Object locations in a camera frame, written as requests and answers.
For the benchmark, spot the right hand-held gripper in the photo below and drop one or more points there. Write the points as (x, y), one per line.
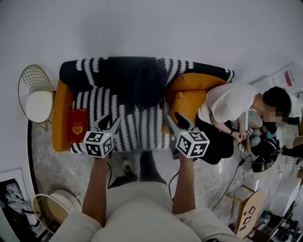
(191, 144)

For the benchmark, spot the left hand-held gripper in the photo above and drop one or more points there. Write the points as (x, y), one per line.
(98, 144)

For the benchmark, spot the orange sofa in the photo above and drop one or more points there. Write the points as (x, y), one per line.
(62, 113)

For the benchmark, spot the dark garment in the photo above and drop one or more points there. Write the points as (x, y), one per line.
(149, 85)

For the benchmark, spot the person's left forearm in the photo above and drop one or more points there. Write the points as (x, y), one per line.
(97, 189)

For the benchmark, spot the person's right forearm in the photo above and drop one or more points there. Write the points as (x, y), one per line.
(184, 186)

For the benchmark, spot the black white patterned sofa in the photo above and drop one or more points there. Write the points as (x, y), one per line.
(146, 130)

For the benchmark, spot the red booklet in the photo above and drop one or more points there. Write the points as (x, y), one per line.
(78, 125)

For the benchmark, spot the person's leg in dark trousers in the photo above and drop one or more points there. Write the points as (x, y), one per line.
(152, 165)

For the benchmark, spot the beige round pouf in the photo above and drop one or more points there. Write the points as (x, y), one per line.
(66, 199)

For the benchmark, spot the black bag with light lines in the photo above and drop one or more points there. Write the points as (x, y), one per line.
(267, 151)

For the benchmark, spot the person's beige shirt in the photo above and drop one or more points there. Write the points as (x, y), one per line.
(142, 212)

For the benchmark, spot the white cabinet with flag sticker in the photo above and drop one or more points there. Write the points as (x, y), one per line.
(272, 79)

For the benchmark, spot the wooden stool with cutouts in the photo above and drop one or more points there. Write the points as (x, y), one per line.
(251, 212)

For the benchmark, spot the framed black white picture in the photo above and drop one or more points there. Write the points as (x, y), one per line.
(14, 196)

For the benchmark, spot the white storage box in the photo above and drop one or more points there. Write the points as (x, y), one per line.
(284, 193)

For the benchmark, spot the pile of assorted clutter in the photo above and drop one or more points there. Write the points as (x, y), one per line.
(279, 227)

